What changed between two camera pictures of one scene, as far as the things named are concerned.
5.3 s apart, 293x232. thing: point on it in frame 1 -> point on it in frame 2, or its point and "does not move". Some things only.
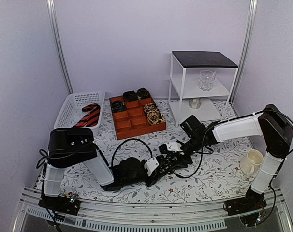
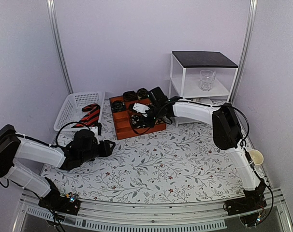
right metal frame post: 251,17 does not move
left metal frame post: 52,11 does not move
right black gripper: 182,163 -> 150,123
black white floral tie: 167,162 -> 136,120
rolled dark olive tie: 143,93 does not move
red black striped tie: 91,119 does not move
